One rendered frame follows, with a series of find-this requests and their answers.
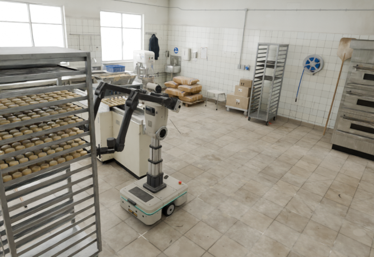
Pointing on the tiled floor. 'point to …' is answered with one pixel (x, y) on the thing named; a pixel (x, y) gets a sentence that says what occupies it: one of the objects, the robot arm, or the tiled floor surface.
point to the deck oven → (357, 104)
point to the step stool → (216, 97)
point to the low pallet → (192, 102)
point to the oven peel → (344, 51)
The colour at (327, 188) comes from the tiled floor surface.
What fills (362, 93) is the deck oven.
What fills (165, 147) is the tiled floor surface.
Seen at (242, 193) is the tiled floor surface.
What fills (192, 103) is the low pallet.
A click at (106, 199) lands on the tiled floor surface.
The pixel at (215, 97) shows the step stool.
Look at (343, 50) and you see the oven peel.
